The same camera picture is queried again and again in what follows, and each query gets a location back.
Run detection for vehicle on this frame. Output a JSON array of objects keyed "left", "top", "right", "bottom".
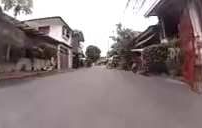
[{"left": 105, "top": 55, "right": 121, "bottom": 70}]

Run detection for round dark tree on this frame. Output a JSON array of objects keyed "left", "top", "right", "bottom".
[{"left": 85, "top": 44, "right": 102, "bottom": 64}]

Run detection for grey building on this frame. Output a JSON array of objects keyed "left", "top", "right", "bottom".
[{"left": 70, "top": 29, "right": 87, "bottom": 69}]

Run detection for leafy green tree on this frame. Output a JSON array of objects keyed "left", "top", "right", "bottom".
[{"left": 109, "top": 22, "right": 138, "bottom": 69}]

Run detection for grey asphalt road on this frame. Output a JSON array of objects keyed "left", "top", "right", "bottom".
[{"left": 0, "top": 65, "right": 202, "bottom": 128}]

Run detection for building with slanted roofs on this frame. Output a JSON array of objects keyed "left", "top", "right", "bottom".
[{"left": 130, "top": 23, "right": 163, "bottom": 68}]

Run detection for dark green bush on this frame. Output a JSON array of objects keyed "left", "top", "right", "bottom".
[{"left": 31, "top": 43, "right": 59, "bottom": 62}]

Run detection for white two-storey house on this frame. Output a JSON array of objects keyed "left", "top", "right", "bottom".
[{"left": 22, "top": 16, "right": 74, "bottom": 70}]

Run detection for green hedge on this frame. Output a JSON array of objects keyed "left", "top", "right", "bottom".
[{"left": 142, "top": 39, "right": 183, "bottom": 76}]

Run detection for raised concrete pavement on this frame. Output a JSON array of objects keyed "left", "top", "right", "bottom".
[{"left": 0, "top": 68, "right": 77, "bottom": 83}]

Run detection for building with red gate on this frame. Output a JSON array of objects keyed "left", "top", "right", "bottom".
[{"left": 144, "top": 0, "right": 202, "bottom": 98}]

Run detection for dark shed roof building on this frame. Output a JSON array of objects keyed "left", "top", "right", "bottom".
[{"left": 0, "top": 0, "right": 43, "bottom": 64}]

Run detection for overhanging tree branches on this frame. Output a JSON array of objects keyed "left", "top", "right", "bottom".
[{"left": 0, "top": 0, "right": 34, "bottom": 17}]

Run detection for low pale boundary wall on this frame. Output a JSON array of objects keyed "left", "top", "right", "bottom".
[{"left": 0, "top": 54, "right": 57, "bottom": 75}]

